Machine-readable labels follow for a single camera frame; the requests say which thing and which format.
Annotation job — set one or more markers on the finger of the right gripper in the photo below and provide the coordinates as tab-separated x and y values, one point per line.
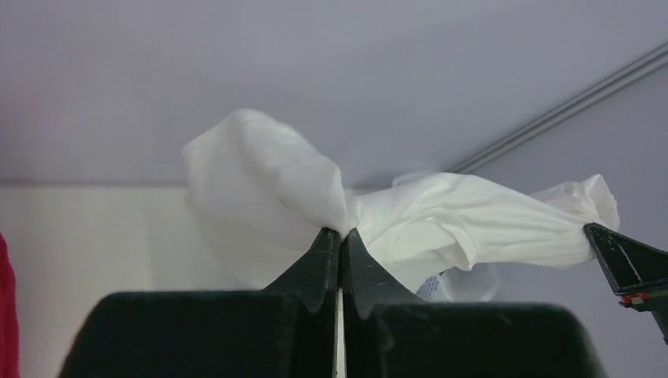
636	272

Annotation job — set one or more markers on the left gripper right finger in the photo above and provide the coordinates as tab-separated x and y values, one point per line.
391	332

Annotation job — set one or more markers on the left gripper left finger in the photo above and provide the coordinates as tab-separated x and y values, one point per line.
287	329

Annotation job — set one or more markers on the white t-shirt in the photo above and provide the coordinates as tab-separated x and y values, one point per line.
259	193

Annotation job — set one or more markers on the white plastic basket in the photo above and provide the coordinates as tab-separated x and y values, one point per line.
459	282

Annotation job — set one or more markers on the folded pink t-shirt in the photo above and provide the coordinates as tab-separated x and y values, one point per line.
10	355

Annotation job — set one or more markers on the right corner metal post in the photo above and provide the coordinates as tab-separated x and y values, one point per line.
619	80

